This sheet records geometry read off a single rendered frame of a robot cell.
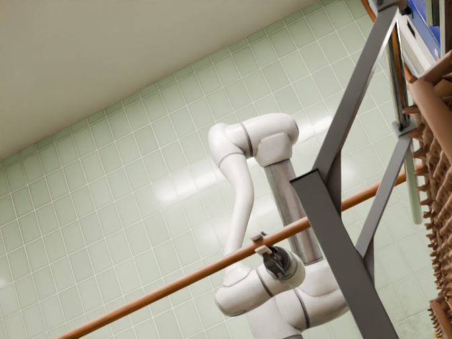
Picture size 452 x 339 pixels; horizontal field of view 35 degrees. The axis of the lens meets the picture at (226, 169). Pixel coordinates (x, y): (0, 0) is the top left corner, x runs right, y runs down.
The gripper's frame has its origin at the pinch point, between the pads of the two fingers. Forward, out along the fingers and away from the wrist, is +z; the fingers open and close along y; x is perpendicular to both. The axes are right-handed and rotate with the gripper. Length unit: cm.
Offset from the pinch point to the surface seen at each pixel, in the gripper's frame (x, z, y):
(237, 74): -5, -121, -123
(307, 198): -21, 89, 26
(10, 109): 96, -85, -141
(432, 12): -75, -23, -52
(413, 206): -41.0, -15.0, 3.9
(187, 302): 56, -120, -30
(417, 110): -31, 147, 46
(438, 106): -31, 149, 47
